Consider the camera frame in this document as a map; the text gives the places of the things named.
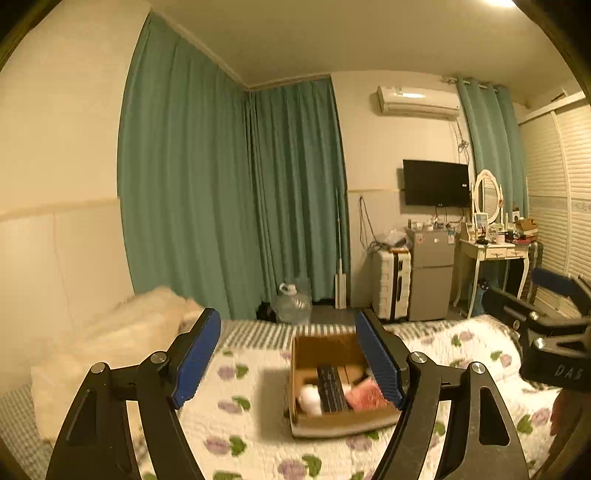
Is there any pink patterned card case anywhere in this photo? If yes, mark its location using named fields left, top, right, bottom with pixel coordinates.
left=345, top=377, right=389, bottom=412

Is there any black remote control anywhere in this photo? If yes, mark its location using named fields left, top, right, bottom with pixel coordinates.
left=317, top=364, right=349, bottom=414

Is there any white handheld device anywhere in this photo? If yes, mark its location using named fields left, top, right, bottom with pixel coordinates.
left=297, top=384, right=322, bottom=417

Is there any person's right hand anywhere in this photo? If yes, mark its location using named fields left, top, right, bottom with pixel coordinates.
left=550, top=389, right=579, bottom=436

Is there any blue waste bin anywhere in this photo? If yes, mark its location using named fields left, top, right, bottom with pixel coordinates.
left=472, top=278, right=499, bottom=317

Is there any white dressing table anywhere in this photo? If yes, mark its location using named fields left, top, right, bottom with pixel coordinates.
left=453, top=239, right=530, bottom=318

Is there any white oval vanity mirror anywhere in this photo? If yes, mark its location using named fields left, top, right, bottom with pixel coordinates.
left=472, top=169, right=504, bottom=225

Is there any small grey refrigerator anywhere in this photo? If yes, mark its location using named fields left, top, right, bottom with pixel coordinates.
left=406, top=229, right=455, bottom=321

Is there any beige pillow blanket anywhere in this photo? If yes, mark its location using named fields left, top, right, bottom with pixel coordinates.
left=31, top=287, right=204, bottom=443

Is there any white louvered wardrobe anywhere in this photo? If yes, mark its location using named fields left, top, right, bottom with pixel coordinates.
left=520, top=92, right=590, bottom=278

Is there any white hard-shell suitcase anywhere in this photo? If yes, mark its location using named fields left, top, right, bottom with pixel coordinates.
left=372, top=248, right=412, bottom=323

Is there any open cardboard box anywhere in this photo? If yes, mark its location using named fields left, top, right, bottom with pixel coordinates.
left=288, top=333, right=400, bottom=439

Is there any green curtain by window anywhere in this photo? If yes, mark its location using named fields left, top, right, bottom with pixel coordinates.
left=457, top=77, right=529, bottom=216

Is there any white leaning pole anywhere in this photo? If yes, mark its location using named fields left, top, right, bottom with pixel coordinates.
left=335, top=190, right=346, bottom=310

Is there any white air conditioner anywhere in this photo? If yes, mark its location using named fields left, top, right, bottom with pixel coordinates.
left=377, top=86, right=461, bottom=121

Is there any clear water jug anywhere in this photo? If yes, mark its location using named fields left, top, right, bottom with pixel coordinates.
left=270, top=282, right=312, bottom=325

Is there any large green curtain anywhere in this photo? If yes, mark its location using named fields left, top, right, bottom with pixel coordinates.
left=117, top=13, right=349, bottom=320

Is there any wall-mounted black television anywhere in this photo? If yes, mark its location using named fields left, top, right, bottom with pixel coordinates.
left=403, top=159, right=471, bottom=208

